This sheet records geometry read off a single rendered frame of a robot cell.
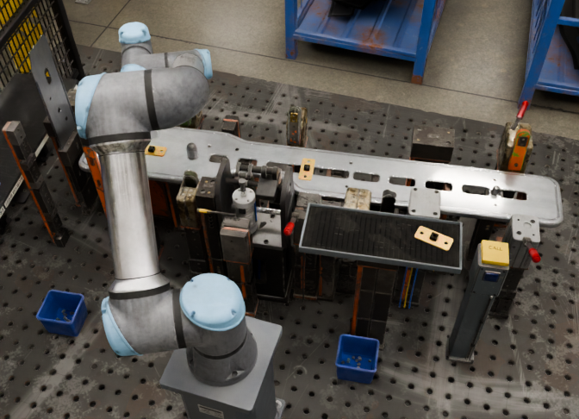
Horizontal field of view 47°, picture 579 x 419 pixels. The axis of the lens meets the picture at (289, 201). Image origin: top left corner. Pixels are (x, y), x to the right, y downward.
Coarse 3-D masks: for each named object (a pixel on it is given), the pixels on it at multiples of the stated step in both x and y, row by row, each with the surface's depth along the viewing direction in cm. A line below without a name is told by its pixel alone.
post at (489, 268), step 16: (480, 256) 154; (480, 272) 154; (496, 272) 153; (480, 288) 158; (496, 288) 157; (464, 304) 169; (480, 304) 164; (464, 320) 171; (480, 320) 169; (448, 336) 189; (464, 336) 176; (448, 352) 186; (464, 352) 182
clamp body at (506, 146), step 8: (504, 128) 198; (520, 128) 194; (528, 128) 194; (504, 136) 196; (512, 136) 192; (504, 144) 194; (512, 144) 190; (528, 144) 189; (504, 152) 193; (528, 152) 190; (504, 160) 194; (528, 160) 193; (496, 168) 209; (504, 168) 196; (504, 192) 205; (512, 192) 204; (496, 224) 215; (504, 224) 215
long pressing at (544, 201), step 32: (192, 128) 205; (160, 160) 196; (192, 160) 195; (256, 160) 196; (288, 160) 195; (320, 160) 195; (352, 160) 195; (384, 160) 194; (320, 192) 186; (448, 192) 186; (544, 192) 185; (544, 224) 178
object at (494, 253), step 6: (486, 246) 154; (492, 246) 154; (498, 246) 154; (504, 246) 153; (486, 252) 152; (492, 252) 152; (498, 252) 152; (504, 252) 152; (486, 258) 151; (492, 258) 151; (498, 258) 151; (504, 258) 151; (498, 264) 151; (504, 264) 151
